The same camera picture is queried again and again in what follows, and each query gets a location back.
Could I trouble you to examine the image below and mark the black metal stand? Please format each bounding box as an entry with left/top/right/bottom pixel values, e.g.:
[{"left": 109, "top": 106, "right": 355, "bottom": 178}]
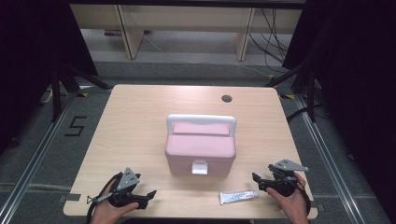
[
  {"left": 50, "top": 61, "right": 114, "bottom": 123},
  {"left": 264, "top": 61, "right": 318, "bottom": 123}
]

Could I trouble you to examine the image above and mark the person's left hand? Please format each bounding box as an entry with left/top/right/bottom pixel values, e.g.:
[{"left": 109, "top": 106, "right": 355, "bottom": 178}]
[{"left": 90, "top": 179, "right": 140, "bottom": 224}]

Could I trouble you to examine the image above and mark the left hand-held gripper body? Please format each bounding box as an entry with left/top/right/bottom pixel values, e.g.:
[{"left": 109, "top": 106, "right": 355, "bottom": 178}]
[{"left": 106, "top": 167, "right": 142, "bottom": 209}]

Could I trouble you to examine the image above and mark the bundle of black cables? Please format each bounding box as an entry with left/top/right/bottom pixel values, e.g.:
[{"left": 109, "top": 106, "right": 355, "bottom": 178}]
[{"left": 247, "top": 7, "right": 290, "bottom": 75}]

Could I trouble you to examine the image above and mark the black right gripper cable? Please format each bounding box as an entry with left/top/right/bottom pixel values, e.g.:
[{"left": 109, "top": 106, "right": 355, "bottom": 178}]
[{"left": 295, "top": 182, "right": 313, "bottom": 217}]

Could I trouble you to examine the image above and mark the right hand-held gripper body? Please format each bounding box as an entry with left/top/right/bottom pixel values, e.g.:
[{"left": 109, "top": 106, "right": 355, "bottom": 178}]
[{"left": 268, "top": 159, "right": 309, "bottom": 198}]

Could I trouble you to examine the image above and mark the grey tape strip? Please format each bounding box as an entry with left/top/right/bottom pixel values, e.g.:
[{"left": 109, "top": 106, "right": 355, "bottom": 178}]
[{"left": 58, "top": 192, "right": 82, "bottom": 203}]

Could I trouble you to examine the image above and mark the person's right hand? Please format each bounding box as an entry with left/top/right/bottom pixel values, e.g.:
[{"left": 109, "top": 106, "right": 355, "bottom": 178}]
[{"left": 265, "top": 173, "right": 309, "bottom": 224}]

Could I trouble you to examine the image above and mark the black floor cable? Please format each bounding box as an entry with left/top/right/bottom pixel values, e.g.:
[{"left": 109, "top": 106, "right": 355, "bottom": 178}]
[{"left": 285, "top": 105, "right": 310, "bottom": 123}]

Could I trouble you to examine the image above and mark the pink storage box white handle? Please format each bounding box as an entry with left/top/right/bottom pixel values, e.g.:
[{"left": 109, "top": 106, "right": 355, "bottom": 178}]
[{"left": 164, "top": 113, "right": 238, "bottom": 177}]

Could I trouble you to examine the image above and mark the white ointment tube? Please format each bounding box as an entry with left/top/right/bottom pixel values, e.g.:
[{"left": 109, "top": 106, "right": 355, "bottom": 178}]
[{"left": 219, "top": 189, "right": 261, "bottom": 206}]

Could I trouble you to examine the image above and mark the black curtain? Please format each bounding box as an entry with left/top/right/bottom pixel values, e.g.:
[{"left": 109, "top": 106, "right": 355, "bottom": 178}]
[
  {"left": 282, "top": 0, "right": 396, "bottom": 217},
  {"left": 0, "top": 0, "right": 98, "bottom": 154}
]

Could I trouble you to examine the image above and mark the metal floor rail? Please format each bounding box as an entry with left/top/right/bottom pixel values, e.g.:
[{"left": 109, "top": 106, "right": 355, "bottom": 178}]
[
  {"left": 0, "top": 92, "right": 78, "bottom": 224},
  {"left": 293, "top": 93, "right": 366, "bottom": 224}
]

